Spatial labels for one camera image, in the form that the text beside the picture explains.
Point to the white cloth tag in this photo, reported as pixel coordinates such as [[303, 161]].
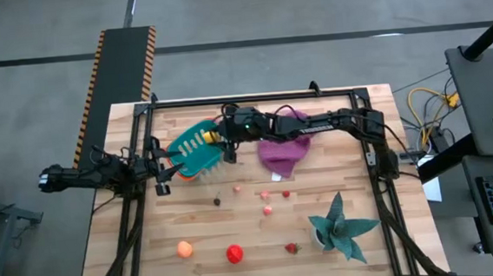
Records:
[[276, 177]]

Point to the black power strip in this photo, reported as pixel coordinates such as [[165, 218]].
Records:
[[438, 138]]

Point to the orange peach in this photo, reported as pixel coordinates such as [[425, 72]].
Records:
[[184, 249]]

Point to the black caster wheel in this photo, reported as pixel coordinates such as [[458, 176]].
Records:
[[478, 248]]

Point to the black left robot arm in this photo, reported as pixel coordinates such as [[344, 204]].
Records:
[[84, 177]]

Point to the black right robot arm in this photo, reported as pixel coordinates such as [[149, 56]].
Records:
[[324, 126]]

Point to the small red fruit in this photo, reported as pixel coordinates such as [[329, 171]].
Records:
[[286, 194]]

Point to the white plant pot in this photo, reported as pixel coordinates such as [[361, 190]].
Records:
[[317, 239]]

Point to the black aluminium frame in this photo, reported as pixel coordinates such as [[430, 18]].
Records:
[[248, 98]]

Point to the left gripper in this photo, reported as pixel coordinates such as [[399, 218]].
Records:
[[150, 166]]

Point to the white paper sheet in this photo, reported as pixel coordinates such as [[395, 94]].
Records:
[[432, 189]]

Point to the round red fruit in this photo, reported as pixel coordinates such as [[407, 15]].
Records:
[[234, 254]]

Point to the purple cloth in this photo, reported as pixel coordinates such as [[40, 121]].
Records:
[[280, 157]]

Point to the small dark fig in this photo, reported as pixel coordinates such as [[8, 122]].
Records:
[[217, 201]]

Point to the yellow lemon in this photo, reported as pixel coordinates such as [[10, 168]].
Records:
[[209, 137]]

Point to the black cart bar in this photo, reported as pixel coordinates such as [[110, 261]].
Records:
[[448, 158]]

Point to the grey cart top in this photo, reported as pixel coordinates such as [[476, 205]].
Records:
[[483, 95]]

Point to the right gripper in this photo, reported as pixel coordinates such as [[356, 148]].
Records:
[[246, 127]]

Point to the black hazard-striped floor mat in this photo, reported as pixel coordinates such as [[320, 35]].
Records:
[[120, 68]]

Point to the teal basket with orange rim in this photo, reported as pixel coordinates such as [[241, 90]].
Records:
[[191, 161]]

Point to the black frame clamp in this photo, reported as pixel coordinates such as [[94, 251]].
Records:
[[153, 98], [314, 88]]

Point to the red strawberry with green leaves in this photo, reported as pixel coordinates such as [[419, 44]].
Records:
[[292, 248]]

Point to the teal artificial plant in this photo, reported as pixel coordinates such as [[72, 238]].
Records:
[[340, 231]]

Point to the black diagonal pole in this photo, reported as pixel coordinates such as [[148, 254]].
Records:
[[489, 34]]

